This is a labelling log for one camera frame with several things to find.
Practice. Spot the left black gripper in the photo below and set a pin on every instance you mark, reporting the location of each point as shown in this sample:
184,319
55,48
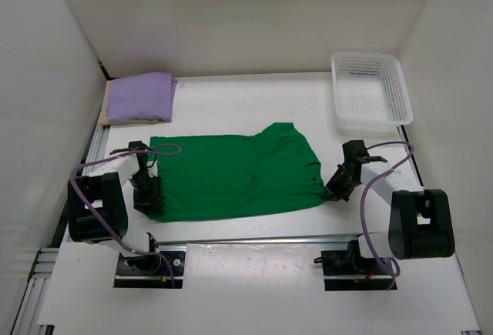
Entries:
140,202

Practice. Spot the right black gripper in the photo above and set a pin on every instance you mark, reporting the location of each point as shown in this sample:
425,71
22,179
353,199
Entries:
333,190

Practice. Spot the green t shirt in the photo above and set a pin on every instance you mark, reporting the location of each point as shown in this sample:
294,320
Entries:
234,176

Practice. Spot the beige t shirt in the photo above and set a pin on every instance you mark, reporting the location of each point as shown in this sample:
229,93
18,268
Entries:
103,117

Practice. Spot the purple t shirt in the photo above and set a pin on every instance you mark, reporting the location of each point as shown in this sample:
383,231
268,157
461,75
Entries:
147,97

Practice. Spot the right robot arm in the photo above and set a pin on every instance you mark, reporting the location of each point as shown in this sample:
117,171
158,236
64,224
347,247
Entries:
420,220

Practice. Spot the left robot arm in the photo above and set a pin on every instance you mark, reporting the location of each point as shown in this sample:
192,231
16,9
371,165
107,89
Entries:
97,206

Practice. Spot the white plastic basket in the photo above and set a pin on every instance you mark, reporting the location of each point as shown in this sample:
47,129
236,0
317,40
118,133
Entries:
370,93

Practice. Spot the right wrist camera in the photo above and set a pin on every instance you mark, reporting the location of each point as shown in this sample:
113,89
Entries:
355,152

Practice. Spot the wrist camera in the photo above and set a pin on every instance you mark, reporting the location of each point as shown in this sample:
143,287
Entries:
133,150
355,152

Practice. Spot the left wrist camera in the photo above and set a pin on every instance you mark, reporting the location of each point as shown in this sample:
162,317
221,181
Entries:
133,150

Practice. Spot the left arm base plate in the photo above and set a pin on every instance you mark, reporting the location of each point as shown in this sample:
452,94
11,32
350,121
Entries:
144,272

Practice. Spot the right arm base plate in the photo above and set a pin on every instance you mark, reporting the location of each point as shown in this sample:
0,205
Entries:
348,272

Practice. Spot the aluminium frame rail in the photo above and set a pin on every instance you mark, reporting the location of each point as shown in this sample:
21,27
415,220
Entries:
82,224

